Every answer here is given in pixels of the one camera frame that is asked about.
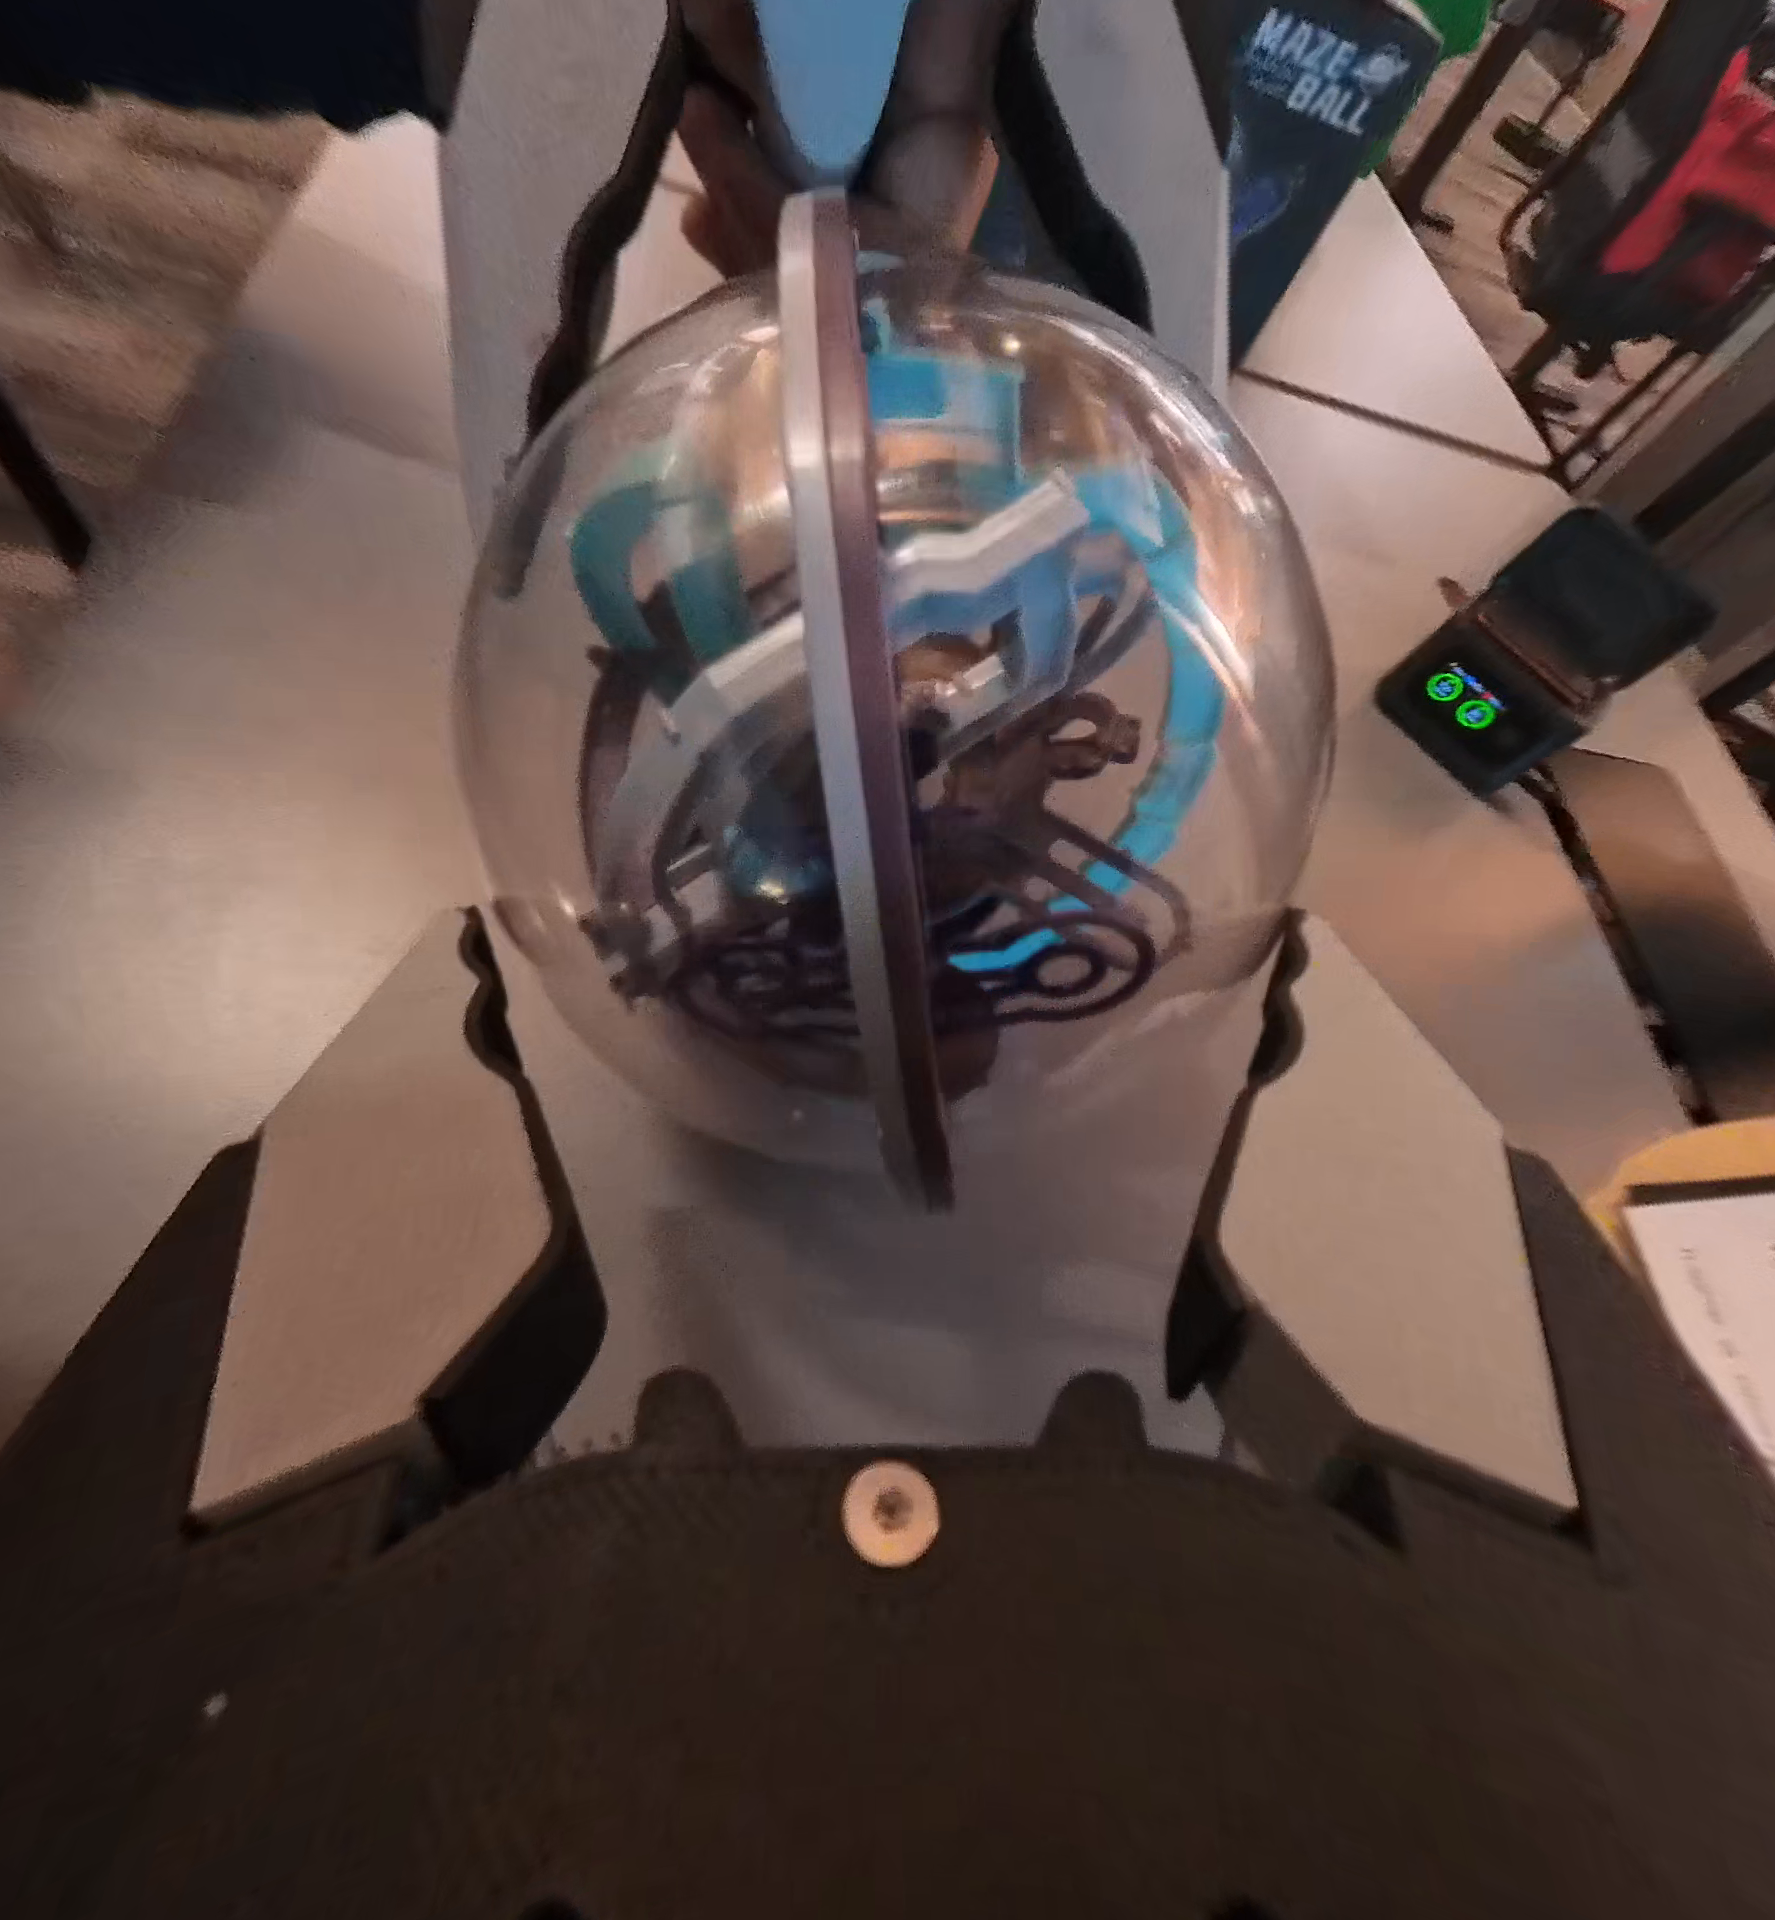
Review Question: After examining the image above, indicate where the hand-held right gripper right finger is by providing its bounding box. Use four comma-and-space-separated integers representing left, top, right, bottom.
1162, 907, 1578, 1519

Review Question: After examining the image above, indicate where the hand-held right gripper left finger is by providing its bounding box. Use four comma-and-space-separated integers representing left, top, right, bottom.
189, 907, 611, 1519

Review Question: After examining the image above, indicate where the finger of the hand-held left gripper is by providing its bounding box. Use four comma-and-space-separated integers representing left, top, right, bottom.
998, 0, 1230, 378
437, 0, 685, 580

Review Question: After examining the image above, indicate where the clear plastic maze ball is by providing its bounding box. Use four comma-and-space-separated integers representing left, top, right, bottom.
451, 192, 1338, 1214

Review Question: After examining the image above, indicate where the dark maze ball packaging box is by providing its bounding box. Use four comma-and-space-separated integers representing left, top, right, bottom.
1222, 0, 1442, 370

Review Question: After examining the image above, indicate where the person's left hand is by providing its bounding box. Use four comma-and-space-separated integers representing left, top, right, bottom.
677, 0, 1038, 281

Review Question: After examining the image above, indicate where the wooden clipboard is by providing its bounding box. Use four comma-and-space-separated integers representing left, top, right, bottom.
1582, 1117, 1775, 1248

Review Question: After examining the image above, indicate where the printed instruction sheet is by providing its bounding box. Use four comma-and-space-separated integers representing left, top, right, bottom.
1620, 1177, 1775, 1608

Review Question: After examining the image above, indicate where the black flat plate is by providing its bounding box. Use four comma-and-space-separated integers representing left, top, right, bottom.
1538, 746, 1775, 1128

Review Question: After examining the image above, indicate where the red chair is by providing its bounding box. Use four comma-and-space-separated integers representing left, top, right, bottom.
1508, 45, 1775, 391

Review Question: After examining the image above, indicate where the black charging case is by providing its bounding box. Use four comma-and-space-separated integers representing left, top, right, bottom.
1372, 507, 1716, 798

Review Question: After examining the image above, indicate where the black table leg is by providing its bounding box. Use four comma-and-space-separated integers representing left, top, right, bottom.
0, 262, 93, 572

